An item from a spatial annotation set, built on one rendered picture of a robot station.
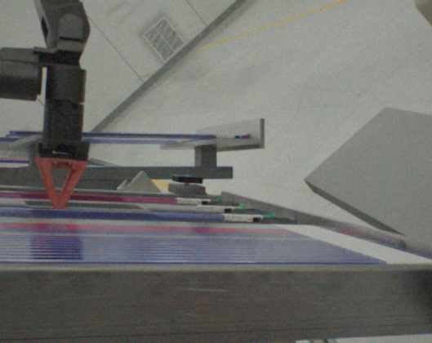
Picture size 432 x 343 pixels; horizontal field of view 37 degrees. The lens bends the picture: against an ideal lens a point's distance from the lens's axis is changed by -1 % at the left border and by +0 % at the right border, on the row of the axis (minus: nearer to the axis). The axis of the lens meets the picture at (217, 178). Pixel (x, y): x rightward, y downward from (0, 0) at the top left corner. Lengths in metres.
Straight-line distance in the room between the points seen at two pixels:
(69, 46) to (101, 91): 7.78
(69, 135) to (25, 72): 0.10
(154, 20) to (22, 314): 8.56
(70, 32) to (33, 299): 0.54
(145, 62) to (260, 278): 8.39
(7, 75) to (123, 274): 0.50
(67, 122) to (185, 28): 8.19
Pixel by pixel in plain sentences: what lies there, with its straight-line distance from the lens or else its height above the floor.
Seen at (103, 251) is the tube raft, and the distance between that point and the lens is 0.57.
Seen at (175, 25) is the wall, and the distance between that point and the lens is 9.06.
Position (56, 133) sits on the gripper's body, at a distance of 0.94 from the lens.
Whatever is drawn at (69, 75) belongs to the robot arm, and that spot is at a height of 1.09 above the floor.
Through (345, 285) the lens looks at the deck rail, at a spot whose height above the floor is 0.82.
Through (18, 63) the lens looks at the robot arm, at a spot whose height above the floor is 1.15.
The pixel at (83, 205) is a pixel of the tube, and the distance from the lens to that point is 0.98.
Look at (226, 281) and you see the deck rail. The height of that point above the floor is 0.91.
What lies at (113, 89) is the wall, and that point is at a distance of 8.76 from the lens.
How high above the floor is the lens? 1.12
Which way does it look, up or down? 17 degrees down
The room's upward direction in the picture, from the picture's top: 40 degrees counter-clockwise
